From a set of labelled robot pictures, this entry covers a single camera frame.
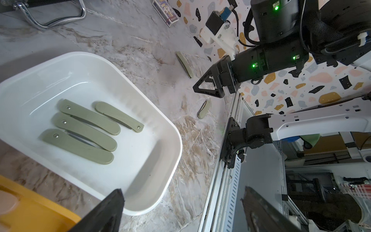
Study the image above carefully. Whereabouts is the white plastic bin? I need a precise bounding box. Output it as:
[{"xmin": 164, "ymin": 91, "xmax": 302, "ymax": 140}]
[{"xmin": 1, "ymin": 52, "xmax": 183, "ymax": 216}]

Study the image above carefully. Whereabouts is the long pink sheathed knife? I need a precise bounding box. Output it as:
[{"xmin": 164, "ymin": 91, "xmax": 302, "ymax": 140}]
[{"xmin": 0, "ymin": 190, "xmax": 19, "ymax": 215}]

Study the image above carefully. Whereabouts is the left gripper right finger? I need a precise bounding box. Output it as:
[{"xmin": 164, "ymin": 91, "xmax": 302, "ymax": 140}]
[{"xmin": 241, "ymin": 186, "xmax": 301, "ymax": 232}]

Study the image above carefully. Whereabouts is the green knife near arm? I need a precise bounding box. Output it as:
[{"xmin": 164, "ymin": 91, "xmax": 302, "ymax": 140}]
[{"xmin": 197, "ymin": 99, "xmax": 212, "ymax": 119}]

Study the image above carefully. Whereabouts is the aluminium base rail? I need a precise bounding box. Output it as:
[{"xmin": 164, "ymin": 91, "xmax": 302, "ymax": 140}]
[{"xmin": 198, "ymin": 156, "xmax": 241, "ymax": 232}]

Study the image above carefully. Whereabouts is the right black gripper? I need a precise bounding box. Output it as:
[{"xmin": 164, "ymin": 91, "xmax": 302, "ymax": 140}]
[{"xmin": 193, "ymin": 37, "xmax": 309, "ymax": 98}]

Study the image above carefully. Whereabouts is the playing card box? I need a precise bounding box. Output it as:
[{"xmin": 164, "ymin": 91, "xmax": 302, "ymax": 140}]
[{"xmin": 152, "ymin": 0, "xmax": 179, "ymax": 28}]

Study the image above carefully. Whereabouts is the yellow plastic bin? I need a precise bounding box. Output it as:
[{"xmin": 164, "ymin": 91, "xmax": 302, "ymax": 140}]
[{"xmin": 1, "ymin": 176, "xmax": 81, "ymax": 232}]

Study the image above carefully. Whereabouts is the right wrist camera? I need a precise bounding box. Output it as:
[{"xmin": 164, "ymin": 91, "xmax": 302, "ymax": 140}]
[{"xmin": 200, "ymin": 3, "xmax": 238, "ymax": 61}]

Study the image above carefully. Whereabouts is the black ribbed briefcase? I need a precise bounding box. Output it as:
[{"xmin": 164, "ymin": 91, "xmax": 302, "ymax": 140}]
[{"xmin": 1, "ymin": 0, "xmax": 87, "ymax": 31}]

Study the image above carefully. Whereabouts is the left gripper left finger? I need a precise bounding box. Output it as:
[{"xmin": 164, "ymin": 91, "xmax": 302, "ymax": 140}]
[{"xmin": 69, "ymin": 188, "xmax": 125, "ymax": 232}]

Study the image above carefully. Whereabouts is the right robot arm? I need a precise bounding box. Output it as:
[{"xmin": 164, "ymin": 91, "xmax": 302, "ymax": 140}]
[{"xmin": 193, "ymin": 1, "xmax": 371, "ymax": 167}]

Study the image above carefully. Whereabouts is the green cloth outside cell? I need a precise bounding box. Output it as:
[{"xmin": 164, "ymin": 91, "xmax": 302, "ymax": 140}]
[{"xmin": 300, "ymin": 134, "xmax": 321, "ymax": 149}]

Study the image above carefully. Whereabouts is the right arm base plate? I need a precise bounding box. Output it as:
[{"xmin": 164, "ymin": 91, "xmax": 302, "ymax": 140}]
[{"xmin": 220, "ymin": 117, "xmax": 246, "ymax": 169}]

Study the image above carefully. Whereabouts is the green folding knife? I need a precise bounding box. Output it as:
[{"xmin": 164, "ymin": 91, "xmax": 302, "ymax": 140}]
[
  {"xmin": 175, "ymin": 51, "xmax": 194, "ymax": 78},
  {"xmin": 58, "ymin": 99, "xmax": 121, "ymax": 135},
  {"xmin": 95, "ymin": 101, "xmax": 144, "ymax": 133},
  {"xmin": 40, "ymin": 129, "xmax": 114, "ymax": 165},
  {"xmin": 52, "ymin": 113, "xmax": 117, "ymax": 152}
]

